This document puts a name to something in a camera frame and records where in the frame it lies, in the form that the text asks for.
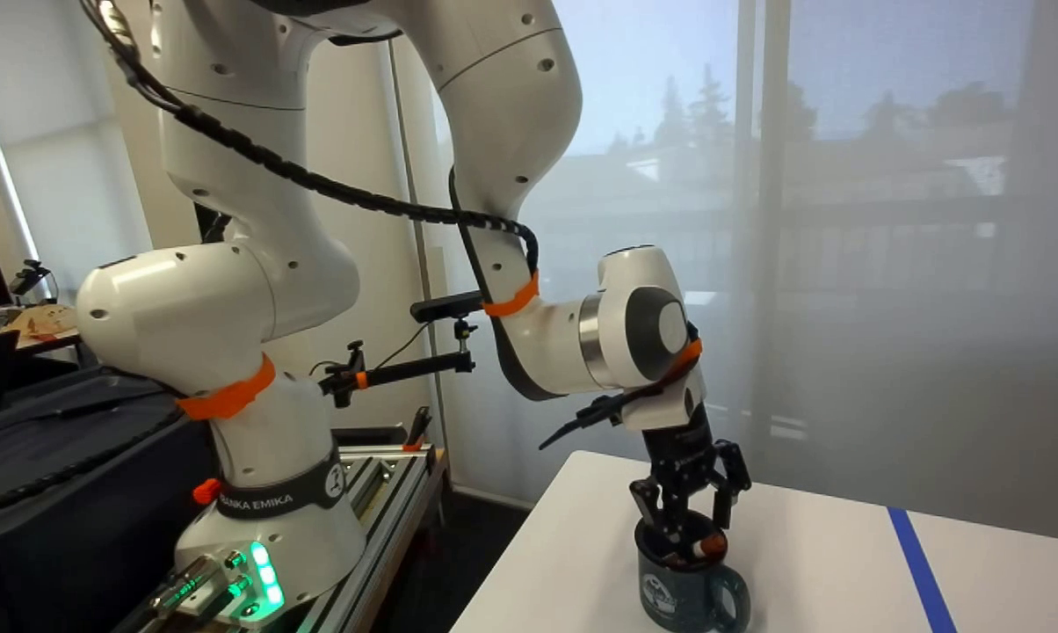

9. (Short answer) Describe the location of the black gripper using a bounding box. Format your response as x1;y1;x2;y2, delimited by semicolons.
628;410;754;558

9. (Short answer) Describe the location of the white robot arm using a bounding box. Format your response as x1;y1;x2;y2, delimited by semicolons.
79;0;748;607

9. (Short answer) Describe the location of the blue tape line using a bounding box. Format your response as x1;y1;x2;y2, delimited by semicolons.
886;507;960;633

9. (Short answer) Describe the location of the black cloth covered table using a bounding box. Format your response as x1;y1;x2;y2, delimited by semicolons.
0;369;215;633

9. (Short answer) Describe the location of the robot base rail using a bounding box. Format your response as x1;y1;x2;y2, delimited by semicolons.
139;427;451;633

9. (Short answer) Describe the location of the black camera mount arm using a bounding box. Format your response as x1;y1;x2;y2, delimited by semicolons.
316;292;482;410

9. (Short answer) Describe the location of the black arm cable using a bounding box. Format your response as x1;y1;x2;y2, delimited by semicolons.
79;0;545;284

